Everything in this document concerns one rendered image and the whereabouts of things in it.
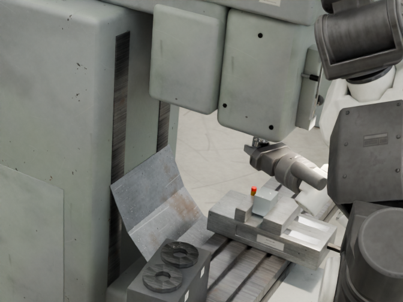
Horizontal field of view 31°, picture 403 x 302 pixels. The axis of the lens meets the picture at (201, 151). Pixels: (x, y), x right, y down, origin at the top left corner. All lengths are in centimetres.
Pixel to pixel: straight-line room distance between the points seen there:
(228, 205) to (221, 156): 234
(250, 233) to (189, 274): 46
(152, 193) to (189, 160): 224
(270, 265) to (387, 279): 100
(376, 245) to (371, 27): 39
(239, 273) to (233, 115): 46
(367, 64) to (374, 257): 36
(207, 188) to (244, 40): 247
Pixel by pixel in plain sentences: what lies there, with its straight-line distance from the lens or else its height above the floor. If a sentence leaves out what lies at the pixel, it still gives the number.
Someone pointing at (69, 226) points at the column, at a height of 93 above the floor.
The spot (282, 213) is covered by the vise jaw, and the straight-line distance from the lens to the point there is 210.
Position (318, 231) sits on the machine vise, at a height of 98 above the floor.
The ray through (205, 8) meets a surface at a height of 161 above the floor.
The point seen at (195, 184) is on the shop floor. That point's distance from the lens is 418.
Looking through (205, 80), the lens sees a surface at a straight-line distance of 180.
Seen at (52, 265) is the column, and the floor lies 77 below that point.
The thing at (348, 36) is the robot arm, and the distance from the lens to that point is 129.
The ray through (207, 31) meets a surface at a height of 156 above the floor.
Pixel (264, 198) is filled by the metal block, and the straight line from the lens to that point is 209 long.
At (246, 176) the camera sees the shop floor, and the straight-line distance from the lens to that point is 432.
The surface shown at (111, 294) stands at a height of 69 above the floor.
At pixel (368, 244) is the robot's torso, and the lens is 110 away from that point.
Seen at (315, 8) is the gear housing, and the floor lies 167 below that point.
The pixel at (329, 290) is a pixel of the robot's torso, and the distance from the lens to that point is 125.
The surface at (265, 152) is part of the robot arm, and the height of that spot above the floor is 126.
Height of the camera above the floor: 212
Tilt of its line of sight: 28 degrees down
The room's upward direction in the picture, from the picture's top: 6 degrees clockwise
